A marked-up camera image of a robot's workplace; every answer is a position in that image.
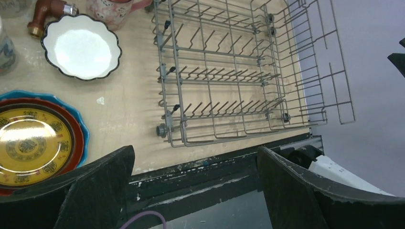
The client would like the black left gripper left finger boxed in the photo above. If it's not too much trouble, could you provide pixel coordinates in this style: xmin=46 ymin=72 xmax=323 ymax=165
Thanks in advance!
xmin=0 ymin=146 xmax=135 ymax=229

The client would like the pink ghost mug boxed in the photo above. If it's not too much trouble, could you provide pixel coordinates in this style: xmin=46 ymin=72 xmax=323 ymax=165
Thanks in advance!
xmin=86 ymin=0 xmax=152 ymax=31

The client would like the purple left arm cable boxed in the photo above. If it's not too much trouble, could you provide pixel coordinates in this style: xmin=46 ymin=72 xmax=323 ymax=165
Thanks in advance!
xmin=119 ymin=210 xmax=167 ymax=229

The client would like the black table front rail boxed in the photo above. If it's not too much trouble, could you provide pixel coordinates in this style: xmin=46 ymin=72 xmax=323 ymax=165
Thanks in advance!
xmin=117 ymin=146 xmax=271 ymax=229

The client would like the seahorse pattern tall mug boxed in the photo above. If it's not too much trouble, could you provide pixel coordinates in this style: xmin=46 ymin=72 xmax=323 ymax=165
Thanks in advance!
xmin=0 ymin=18 xmax=16 ymax=75

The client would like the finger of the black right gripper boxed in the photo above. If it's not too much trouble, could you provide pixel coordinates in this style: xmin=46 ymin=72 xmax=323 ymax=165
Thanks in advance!
xmin=387 ymin=53 xmax=405 ymax=77

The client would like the grey wire dish rack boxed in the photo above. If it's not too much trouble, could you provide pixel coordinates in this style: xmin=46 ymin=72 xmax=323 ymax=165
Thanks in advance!
xmin=150 ymin=0 xmax=356 ymax=147

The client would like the yellow patterned plate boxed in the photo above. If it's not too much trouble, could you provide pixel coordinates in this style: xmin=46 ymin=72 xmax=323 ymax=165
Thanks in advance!
xmin=0 ymin=108 xmax=75 ymax=189

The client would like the blue scalloped plate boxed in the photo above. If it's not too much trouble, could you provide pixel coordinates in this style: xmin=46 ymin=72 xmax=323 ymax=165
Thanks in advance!
xmin=0 ymin=90 xmax=90 ymax=167

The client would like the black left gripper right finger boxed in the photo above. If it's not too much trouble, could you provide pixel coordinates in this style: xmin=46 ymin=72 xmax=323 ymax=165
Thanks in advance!
xmin=256 ymin=147 xmax=405 ymax=229

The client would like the red plate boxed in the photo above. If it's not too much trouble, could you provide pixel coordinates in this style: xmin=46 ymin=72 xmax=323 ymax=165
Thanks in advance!
xmin=0 ymin=98 xmax=85 ymax=196

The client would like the white scalloped bowl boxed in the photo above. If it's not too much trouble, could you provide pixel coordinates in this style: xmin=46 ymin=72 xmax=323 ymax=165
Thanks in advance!
xmin=41 ymin=14 xmax=122 ymax=81

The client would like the brown faucet toy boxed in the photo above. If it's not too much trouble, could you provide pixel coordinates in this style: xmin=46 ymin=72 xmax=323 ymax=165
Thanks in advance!
xmin=27 ymin=0 xmax=79 ymax=38

